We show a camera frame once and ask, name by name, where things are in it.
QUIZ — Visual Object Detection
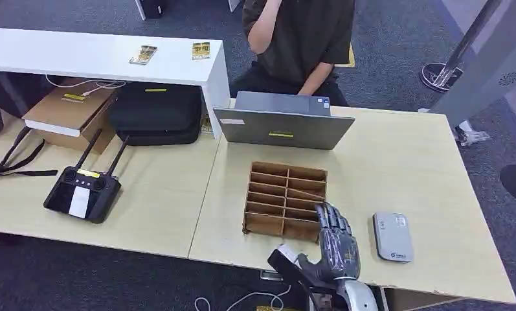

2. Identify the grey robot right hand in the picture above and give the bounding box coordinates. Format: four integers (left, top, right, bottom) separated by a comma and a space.
297, 202, 363, 283

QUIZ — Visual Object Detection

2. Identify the grey card reader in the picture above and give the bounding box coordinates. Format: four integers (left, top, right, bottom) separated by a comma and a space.
372, 211, 414, 264

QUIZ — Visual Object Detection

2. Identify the wooden slotted card box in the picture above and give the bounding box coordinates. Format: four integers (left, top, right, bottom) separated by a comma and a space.
241, 161, 329, 244

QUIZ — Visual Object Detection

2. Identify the grey laptop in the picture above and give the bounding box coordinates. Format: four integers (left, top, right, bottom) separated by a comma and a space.
212, 91, 356, 152

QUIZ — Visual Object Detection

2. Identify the clear plastic wrapper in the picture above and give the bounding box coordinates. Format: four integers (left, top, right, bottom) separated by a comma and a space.
451, 120, 491, 148

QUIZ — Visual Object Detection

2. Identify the person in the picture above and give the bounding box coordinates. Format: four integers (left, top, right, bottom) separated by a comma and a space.
229, 0, 356, 108

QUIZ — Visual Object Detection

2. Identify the grey kiosk panel with logo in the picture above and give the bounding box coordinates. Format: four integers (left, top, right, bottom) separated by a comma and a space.
429, 0, 516, 130

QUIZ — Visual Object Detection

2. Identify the black carry bag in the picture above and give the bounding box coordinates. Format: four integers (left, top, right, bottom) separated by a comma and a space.
108, 81, 203, 147

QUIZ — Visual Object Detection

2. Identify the chrome stanchion pole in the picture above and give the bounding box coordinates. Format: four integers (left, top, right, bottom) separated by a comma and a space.
419, 0, 503, 94

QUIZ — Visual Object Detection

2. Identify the black remote controller with antennas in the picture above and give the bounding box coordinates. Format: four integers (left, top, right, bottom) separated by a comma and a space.
42, 128, 130, 225

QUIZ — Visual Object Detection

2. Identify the brown cardboard box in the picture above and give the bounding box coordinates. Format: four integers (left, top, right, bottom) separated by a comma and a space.
21, 77, 121, 156

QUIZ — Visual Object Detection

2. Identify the black box with white leg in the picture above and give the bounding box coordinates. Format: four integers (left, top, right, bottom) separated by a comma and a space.
134, 0, 166, 21

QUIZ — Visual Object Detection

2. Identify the white desk shelf riser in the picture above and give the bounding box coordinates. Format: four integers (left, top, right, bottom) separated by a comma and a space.
0, 26, 232, 141

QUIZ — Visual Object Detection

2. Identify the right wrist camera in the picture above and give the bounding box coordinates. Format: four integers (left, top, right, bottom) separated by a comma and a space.
267, 243, 340, 311

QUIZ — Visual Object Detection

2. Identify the white cable on floor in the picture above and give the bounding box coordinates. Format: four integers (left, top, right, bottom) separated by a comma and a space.
194, 285, 293, 311

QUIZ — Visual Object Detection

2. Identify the white charging cable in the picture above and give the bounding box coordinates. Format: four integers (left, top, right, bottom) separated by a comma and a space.
45, 73, 127, 98

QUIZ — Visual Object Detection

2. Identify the black shoulder strap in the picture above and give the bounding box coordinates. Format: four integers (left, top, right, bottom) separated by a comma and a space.
0, 126, 59, 179

